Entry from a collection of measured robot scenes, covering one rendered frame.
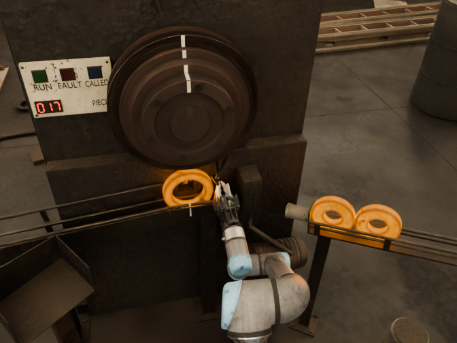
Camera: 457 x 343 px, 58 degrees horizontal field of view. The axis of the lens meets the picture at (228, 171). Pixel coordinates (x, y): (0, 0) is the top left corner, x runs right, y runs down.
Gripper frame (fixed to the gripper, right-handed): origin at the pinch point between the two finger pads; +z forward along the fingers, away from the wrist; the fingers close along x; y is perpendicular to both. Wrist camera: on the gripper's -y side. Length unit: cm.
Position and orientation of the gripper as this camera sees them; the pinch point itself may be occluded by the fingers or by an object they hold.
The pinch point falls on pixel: (220, 185)
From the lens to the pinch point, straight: 157.0
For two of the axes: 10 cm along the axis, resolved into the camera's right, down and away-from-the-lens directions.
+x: -9.7, 1.2, -1.9
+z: -2.1, -8.2, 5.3
